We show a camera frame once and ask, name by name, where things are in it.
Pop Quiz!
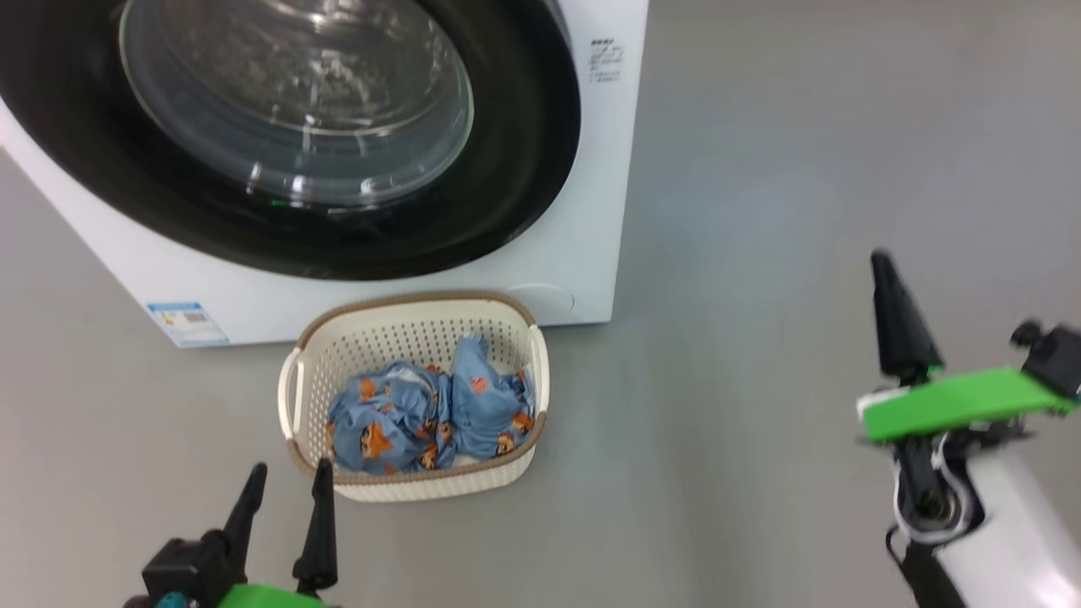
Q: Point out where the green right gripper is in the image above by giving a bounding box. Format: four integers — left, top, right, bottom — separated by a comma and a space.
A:
857, 250, 1078, 444

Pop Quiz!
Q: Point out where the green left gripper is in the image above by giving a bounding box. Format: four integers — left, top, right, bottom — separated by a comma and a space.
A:
215, 458, 340, 608

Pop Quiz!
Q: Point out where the black round glass washer door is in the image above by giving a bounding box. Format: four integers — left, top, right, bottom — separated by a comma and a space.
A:
0, 0, 582, 281

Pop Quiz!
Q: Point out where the cream perforated laundry basket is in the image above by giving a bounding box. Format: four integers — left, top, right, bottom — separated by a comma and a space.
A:
277, 291, 551, 504

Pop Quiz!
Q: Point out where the white front-load washing machine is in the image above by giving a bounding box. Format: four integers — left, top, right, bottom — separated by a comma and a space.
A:
0, 0, 649, 349

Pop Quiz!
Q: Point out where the blue energy label sticker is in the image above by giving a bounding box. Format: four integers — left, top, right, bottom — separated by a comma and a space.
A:
146, 301, 231, 349

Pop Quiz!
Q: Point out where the round white filter hatch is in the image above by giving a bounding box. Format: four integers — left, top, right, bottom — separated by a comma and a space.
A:
505, 283, 575, 326

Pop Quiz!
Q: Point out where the small printed text label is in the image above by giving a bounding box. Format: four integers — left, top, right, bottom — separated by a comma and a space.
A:
589, 38, 626, 84

